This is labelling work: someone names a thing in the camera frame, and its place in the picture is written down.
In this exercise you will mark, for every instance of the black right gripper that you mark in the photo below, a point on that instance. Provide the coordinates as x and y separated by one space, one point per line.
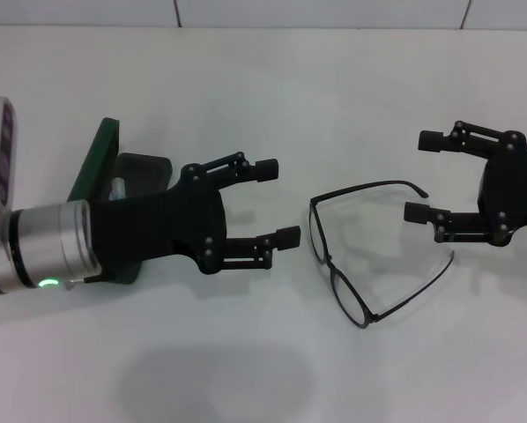
517 189

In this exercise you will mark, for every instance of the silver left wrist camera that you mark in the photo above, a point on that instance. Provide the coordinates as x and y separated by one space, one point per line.
1 145

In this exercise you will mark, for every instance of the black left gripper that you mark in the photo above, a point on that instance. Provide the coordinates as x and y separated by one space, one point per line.
158 229

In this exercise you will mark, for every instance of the green glasses case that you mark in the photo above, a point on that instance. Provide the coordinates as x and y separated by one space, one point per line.
98 158

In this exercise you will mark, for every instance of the black glasses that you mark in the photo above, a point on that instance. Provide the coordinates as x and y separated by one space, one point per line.
328 259

